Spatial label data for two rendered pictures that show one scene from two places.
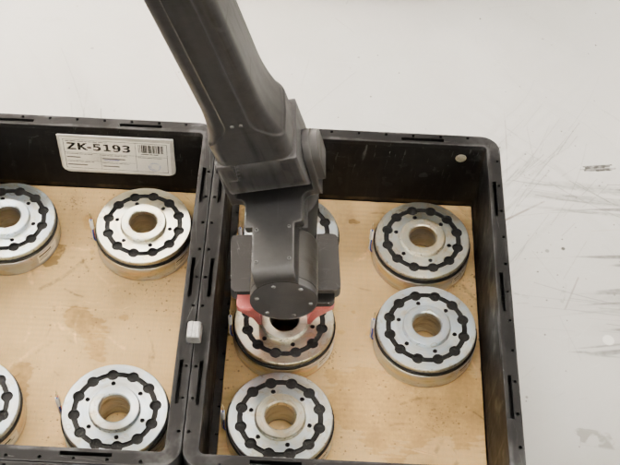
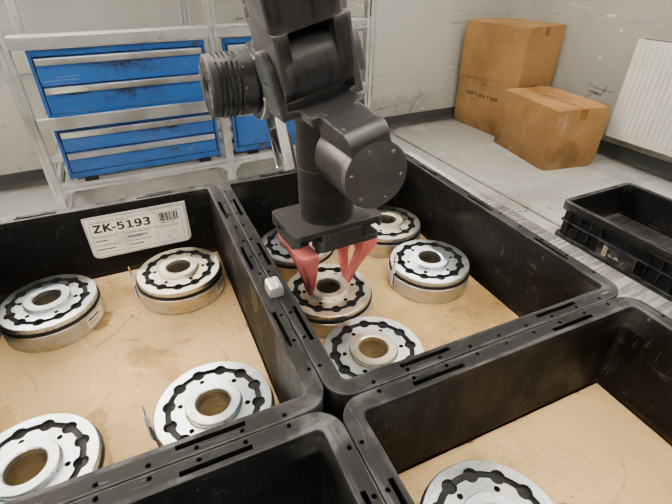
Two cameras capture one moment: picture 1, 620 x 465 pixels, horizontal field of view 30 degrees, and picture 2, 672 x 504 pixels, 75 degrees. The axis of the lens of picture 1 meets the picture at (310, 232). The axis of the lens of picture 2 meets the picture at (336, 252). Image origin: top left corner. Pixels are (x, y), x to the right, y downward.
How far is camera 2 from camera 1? 0.73 m
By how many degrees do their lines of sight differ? 26
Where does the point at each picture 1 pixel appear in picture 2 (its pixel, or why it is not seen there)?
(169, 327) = (231, 333)
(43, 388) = (125, 425)
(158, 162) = (175, 228)
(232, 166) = (287, 41)
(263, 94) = not seen: outside the picture
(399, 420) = (452, 327)
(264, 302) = (358, 182)
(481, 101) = not seen: hidden behind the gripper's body
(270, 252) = (352, 120)
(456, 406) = (480, 304)
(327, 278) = (367, 211)
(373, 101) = not seen: hidden behind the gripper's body
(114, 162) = (139, 238)
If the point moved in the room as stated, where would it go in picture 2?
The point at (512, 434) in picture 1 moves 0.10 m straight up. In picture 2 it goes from (578, 266) to (613, 173)
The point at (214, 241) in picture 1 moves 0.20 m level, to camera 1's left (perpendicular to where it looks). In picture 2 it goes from (252, 233) to (50, 277)
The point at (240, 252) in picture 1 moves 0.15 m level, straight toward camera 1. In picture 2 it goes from (285, 216) to (363, 297)
